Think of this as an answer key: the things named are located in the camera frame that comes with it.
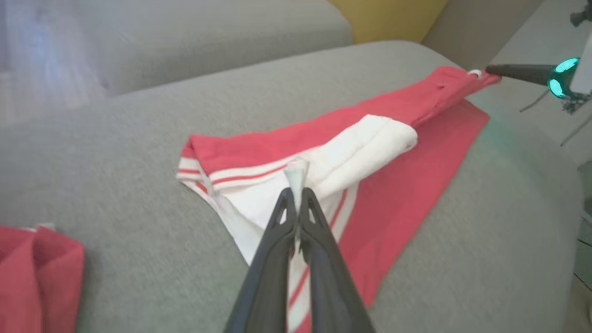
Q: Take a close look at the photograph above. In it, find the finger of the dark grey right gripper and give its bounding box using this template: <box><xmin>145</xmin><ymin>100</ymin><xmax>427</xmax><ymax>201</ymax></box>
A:
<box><xmin>486</xmin><ymin>64</ymin><xmax>553</xmax><ymax>86</ymax></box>

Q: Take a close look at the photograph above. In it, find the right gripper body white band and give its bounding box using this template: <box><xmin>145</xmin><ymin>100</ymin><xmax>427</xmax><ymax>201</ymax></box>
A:
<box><xmin>548</xmin><ymin>32</ymin><xmax>592</xmax><ymax>99</ymax></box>

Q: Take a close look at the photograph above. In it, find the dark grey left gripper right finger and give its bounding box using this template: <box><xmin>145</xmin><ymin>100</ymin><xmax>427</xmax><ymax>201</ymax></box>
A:
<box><xmin>298</xmin><ymin>188</ymin><xmax>375</xmax><ymax>333</ymax></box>

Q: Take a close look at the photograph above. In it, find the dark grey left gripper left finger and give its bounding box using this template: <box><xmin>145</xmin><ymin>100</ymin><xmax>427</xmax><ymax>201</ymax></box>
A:
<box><xmin>224</xmin><ymin>188</ymin><xmax>299</xmax><ymax>333</ymax></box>

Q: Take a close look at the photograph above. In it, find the red shirt with white panel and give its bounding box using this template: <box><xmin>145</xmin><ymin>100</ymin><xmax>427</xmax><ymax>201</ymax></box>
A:
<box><xmin>177</xmin><ymin>66</ymin><xmax>502</xmax><ymax>333</ymax></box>

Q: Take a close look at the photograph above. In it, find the red garment with white stripe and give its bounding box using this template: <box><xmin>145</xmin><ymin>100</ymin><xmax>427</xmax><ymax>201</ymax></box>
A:
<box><xmin>0</xmin><ymin>225</ymin><xmax>85</xmax><ymax>333</ymax></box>

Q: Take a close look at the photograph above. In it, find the grey fabric sofa seat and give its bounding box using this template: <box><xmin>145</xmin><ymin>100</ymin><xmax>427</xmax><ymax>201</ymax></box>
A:
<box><xmin>0</xmin><ymin>41</ymin><xmax>583</xmax><ymax>333</ymax></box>

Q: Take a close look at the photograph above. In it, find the grey fabric sofa section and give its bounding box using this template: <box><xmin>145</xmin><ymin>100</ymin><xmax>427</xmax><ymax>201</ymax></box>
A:
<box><xmin>0</xmin><ymin>0</ymin><xmax>354</xmax><ymax>98</ymax></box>

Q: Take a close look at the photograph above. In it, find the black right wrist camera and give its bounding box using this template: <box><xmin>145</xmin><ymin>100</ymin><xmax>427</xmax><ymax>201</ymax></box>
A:
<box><xmin>570</xmin><ymin>5</ymin><xmax>592</xmax><ymax>27</ymax></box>

